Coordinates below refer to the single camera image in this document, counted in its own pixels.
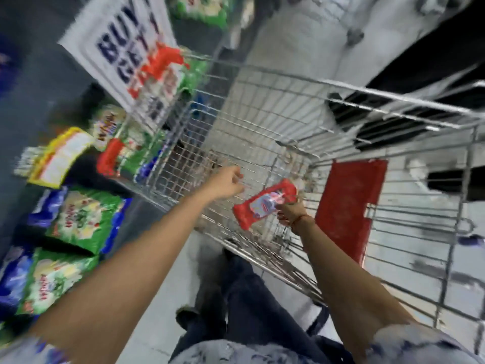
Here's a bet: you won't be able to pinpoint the person's left hand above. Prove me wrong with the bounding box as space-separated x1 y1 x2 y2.
207 166 246 201

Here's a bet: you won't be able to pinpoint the person's right hand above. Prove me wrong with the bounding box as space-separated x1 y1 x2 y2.
277 201 308 234

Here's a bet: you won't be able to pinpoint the red snack packet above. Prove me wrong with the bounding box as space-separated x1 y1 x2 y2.
232 179 298 231

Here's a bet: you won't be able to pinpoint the person's left forearm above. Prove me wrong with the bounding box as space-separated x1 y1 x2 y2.
30 187 222 355

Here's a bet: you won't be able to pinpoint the person's right forearm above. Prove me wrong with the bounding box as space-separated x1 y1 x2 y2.
294 218 417 361

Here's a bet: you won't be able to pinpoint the red plastic cart seat flap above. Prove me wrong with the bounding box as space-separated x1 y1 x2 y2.
314 159 389 265

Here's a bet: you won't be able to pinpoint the dark blue jeans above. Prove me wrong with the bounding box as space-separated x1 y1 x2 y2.
169 249 343 364

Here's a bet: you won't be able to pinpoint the green detergent packet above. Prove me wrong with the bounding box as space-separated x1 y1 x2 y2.
16 248 100 316
167 0 232 28
46 187 126 255
118 129 167 176
177 57 210 96

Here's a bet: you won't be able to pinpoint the pale yellow packet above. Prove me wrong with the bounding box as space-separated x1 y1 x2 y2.
90 105 128 151

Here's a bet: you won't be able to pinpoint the dark shoe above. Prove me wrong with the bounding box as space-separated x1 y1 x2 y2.
175 306 200 331

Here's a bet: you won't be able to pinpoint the white promotion sign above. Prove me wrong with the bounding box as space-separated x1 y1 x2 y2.
58 0 191 123

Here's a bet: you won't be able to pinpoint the yellow shelf price label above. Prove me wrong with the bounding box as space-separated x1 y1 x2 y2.
28 127 95 189

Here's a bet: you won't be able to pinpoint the white blue patterned shirt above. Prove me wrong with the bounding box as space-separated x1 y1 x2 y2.
0 323 485 364

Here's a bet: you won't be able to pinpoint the blue detergent packet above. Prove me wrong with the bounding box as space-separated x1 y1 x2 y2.
27 187 68 229
0 245 34 321

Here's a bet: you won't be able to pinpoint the black floor mat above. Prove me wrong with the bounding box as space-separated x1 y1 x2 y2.
327 18 485 150

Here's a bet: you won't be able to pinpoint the dark grey store shelf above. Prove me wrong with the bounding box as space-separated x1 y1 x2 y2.
0 0 243 338

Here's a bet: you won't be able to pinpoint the red thread bracelet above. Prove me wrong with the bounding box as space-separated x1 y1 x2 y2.
290 214 316 229

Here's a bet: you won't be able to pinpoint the metal wire shopping cart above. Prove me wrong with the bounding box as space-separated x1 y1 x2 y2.
110 52 485 339

